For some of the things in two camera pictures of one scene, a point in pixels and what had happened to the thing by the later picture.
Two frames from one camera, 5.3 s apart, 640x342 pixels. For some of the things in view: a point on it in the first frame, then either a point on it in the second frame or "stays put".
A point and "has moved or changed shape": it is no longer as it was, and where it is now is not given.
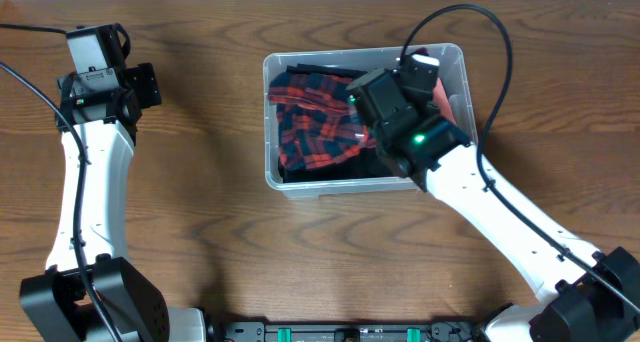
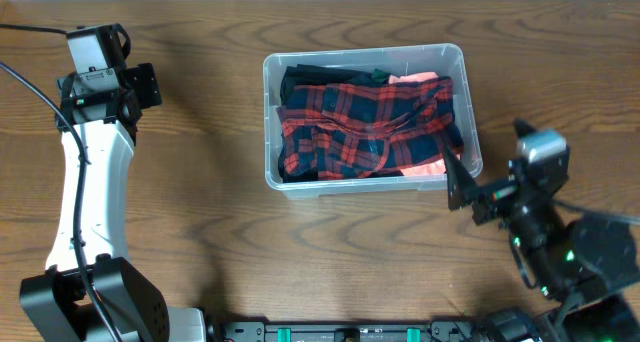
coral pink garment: [441, 97] has moved or changed shape
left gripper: [143, 82] stays put
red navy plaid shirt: [319, 123] has moved or changed shape
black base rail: [343, 332] stays put
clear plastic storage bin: [319, 140] stays put
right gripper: [434, 110] -> [506, 197]
